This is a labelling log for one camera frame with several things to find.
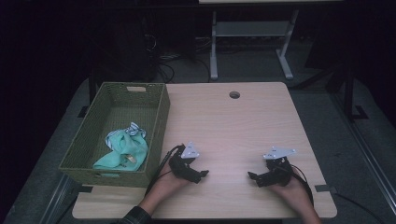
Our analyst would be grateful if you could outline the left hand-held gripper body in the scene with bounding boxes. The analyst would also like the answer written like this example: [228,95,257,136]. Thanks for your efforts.
[168,142,204,183]

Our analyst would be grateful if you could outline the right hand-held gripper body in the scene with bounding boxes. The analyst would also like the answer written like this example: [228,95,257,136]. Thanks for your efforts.
[262,146,297,187]

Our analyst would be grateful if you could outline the mint green baby garment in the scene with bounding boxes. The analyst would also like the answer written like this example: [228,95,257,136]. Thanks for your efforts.
[92,121,149,172]

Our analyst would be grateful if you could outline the green woven basket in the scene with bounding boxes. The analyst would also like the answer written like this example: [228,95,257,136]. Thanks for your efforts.
[58,81,171,189]

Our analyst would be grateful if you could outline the person's left hand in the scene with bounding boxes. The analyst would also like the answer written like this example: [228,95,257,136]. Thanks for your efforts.
[144,164,191,208]

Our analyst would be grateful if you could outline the person's right hand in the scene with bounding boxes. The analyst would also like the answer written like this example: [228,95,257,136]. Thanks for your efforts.
[269,172,313,213]

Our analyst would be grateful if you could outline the grey tape strip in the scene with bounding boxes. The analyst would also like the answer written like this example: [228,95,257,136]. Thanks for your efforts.
[314,184,338,194]

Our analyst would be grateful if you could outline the black floor tape mark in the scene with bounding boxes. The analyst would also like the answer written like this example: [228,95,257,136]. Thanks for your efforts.
[351,105,370,120]
[77,105,90,119]

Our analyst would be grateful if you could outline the white metal stand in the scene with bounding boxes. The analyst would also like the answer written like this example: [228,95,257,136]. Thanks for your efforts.
[209,8,300,81]

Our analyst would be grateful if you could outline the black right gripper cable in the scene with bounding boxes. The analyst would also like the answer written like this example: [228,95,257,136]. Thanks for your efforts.
[290,163,315,206]

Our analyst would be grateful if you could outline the thin black floor cable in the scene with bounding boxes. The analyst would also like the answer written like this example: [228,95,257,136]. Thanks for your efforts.
[334,192,387,224]

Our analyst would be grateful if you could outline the aluminium floor rail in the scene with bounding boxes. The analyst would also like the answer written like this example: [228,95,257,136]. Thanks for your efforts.
[330,92,396,216]
[38,174,78,224]

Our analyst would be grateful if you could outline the bundle of floor cables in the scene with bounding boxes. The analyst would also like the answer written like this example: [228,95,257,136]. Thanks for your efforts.
[144,32,213,83]

